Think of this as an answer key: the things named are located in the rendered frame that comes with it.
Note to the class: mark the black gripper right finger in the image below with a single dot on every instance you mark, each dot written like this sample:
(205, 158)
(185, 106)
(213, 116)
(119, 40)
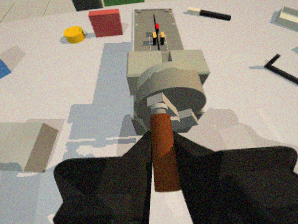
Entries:
(204, 173)

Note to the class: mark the blue block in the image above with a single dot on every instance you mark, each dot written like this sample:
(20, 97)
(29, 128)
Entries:
(4, 70)

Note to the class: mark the black l-shaped rod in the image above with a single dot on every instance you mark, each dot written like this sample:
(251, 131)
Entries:
(278, 71)

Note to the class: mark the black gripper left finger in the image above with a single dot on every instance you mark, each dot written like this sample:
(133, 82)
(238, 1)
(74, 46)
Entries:
(130, 173)

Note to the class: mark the yellow short cylinder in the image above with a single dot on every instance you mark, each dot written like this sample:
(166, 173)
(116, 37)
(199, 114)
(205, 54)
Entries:
(74, 35)

